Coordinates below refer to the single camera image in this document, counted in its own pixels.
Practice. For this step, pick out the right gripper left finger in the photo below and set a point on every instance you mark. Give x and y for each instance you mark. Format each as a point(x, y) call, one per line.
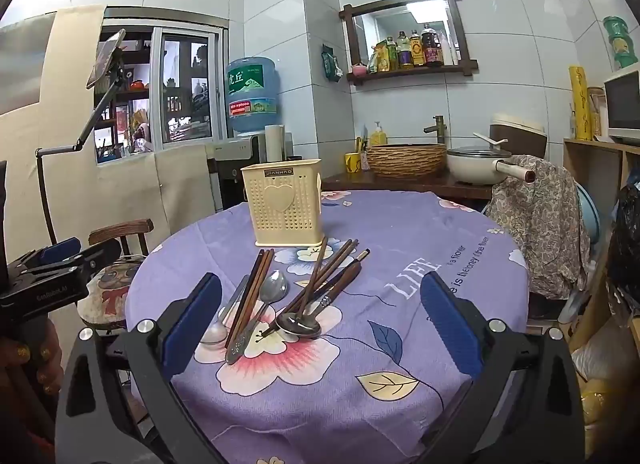
point(161, 349)

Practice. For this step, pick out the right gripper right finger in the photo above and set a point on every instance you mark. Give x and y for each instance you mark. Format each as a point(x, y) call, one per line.
point(485, 351)

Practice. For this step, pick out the all steel spoon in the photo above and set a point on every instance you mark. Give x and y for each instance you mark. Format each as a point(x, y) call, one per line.
point(274, 288)

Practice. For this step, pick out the black gold chopstick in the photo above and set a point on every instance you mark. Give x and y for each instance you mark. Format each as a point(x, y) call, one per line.
point(273, 327)

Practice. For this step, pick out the wooden handle steel spoon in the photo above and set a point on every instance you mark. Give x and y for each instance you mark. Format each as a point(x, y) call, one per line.
point(307, 324)

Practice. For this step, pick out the left hand yellow nails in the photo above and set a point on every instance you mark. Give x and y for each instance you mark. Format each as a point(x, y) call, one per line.
point(27, 410)

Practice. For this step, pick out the small steel spoon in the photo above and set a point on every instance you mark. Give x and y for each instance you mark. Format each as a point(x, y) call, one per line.
point(218, 331)

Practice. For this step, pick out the wooden chair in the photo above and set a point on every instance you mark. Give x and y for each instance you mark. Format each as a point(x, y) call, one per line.
point(121, 232)

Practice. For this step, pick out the floral cloth on chair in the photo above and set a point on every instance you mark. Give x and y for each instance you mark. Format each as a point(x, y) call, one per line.
point(544, 218)

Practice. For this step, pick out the purple floral tablecloth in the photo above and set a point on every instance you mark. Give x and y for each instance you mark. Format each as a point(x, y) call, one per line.
point(365, 390)

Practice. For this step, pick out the cream pan with lid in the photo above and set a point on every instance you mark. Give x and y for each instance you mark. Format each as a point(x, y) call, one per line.
point(485, 166)

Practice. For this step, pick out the cream plastic utensil holder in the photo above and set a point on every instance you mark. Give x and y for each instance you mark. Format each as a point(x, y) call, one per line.
point(285, 203)

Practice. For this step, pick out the woven basket sink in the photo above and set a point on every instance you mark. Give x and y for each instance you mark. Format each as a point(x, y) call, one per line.
point(406, 160)

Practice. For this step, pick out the water dispenser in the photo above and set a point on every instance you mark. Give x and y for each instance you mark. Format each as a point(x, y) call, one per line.
point(225, 161)

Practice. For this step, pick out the phone on stand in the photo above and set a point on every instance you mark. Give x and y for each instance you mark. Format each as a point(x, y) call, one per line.
point(109, 65)

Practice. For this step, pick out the rice cooker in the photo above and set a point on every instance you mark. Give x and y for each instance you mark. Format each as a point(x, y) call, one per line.
point(521, 137)

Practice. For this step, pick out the brass faucet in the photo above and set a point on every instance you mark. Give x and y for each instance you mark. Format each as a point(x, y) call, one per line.
point(439, 128)

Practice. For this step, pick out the yellow mug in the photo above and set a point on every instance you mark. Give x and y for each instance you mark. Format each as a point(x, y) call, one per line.
point(352, 162)

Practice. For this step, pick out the yellow soap bottle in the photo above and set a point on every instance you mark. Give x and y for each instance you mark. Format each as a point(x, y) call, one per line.
point(378, 137)

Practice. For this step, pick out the blue water jug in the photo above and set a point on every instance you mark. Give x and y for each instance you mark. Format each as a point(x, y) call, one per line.
point(253, 87)

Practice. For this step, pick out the microwave oven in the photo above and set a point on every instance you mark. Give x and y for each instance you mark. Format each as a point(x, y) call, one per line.
point(622, 98)

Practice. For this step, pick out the window with sliding frame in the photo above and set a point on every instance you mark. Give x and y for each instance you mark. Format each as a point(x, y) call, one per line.
point(173, 92)

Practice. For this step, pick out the wooden wall shelf mirror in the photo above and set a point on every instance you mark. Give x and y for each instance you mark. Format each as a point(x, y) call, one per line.
point(395, 38)

